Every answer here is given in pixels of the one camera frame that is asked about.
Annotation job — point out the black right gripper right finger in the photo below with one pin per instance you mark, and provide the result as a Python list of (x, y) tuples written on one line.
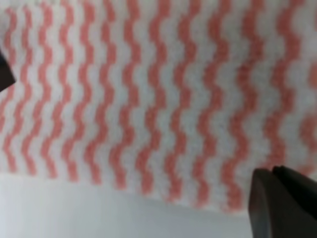
[(297, 215)]

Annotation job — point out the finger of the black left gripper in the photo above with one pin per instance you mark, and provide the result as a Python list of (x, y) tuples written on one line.
[(6, 77)]

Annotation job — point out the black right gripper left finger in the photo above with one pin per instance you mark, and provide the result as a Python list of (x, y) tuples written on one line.
[(260, 210)]

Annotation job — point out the pink white wavy striped towel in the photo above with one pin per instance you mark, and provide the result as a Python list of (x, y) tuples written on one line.
[(178, 100)]

